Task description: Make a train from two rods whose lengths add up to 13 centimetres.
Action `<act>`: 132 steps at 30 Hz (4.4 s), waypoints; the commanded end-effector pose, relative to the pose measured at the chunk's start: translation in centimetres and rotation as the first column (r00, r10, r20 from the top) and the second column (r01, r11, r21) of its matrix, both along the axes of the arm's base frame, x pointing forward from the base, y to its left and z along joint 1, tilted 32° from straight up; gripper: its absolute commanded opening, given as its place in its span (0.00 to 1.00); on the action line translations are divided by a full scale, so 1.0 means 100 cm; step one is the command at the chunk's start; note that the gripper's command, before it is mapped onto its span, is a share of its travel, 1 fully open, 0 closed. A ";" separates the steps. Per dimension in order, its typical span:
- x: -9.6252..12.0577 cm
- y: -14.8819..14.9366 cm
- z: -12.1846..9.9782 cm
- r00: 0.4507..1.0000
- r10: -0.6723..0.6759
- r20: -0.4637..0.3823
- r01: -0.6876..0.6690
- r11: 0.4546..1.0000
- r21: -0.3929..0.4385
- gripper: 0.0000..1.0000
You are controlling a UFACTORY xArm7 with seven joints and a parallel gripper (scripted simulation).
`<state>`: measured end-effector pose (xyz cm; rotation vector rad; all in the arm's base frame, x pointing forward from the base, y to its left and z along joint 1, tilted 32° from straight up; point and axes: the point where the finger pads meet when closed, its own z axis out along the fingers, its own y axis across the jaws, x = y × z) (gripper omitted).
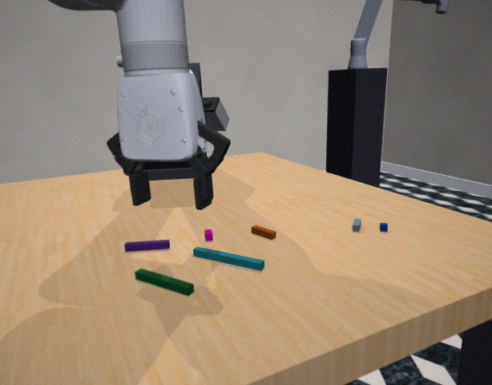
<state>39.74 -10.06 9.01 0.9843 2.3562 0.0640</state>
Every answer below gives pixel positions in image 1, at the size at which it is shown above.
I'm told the orange rod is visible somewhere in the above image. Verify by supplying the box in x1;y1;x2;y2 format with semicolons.
252;225;276;240

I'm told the dark green rod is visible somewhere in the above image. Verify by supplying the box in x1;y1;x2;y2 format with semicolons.
135;269;194;296

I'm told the small magenta block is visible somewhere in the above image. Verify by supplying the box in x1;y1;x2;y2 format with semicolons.
204;229;213;241

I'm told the turquoise rod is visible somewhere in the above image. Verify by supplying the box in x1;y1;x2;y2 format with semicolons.
193;246;264;271

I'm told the purple rod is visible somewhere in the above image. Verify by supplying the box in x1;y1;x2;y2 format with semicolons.
124;240;170;252

